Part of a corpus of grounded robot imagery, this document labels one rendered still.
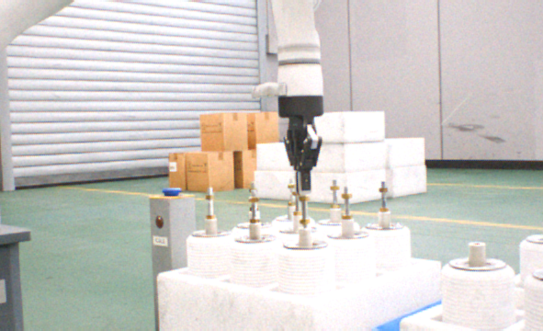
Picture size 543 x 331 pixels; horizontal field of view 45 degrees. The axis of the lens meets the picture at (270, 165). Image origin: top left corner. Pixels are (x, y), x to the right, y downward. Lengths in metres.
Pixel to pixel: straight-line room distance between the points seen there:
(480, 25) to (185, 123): 3.21
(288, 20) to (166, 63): 6.17
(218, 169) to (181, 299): 3.81
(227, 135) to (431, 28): 2.87
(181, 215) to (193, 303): 0.25
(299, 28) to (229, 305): 0.48
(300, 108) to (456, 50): 5.91
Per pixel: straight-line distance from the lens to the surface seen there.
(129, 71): 6.95
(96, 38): 6.81
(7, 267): 1.13
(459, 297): 0.92
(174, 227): 1.39
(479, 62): 6.78
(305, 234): 1.09
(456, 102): 6.89
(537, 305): 0.87
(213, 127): 5.16
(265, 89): 1.03
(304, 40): 1.07
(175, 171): 5.39
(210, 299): 1.18
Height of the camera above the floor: 0.44
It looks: 3 degrees down
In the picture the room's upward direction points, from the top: 2 degrees counter-clockwise
